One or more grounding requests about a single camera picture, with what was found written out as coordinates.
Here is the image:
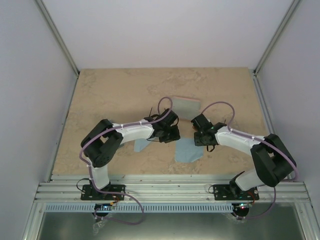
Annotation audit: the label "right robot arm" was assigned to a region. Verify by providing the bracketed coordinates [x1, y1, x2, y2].
[191, 114, 297, 200]

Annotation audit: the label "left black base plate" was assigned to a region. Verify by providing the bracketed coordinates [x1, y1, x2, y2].
[79, 184, 126, 202]

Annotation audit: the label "right corner aluminium post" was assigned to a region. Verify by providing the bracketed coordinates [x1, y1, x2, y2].
[252, 0, 302, 77]

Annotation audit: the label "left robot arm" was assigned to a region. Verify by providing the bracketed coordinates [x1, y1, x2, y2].
[79, 108, 180, 200]

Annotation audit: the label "black round sunglasses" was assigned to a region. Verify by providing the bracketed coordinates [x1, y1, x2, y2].
[147, 107, 163, 120]

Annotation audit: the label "aluminium rail frame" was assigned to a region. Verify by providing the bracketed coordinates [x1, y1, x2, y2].
[22, 69, 313, 240]

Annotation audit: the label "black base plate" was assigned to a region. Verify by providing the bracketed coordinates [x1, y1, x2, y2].
[79, 184, 126, 202]
[211, 184, 260, 201]

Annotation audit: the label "corner aluminium post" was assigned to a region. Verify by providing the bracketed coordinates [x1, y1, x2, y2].
[34, 0, 80, 78]
[252, 0, 302, 77]

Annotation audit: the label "light blue cleaning cloth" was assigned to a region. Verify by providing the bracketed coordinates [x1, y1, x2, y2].
[174, 138, 204, 164]

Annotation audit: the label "left corner aluminium post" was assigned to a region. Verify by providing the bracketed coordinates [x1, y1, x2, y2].
[34, 0, 80, 78]

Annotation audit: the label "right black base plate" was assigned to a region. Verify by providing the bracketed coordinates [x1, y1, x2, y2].
[211, 184, 260, 201]

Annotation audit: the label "pink glasses case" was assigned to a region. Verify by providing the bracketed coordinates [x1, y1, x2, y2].
[172, 96, 201, 121]

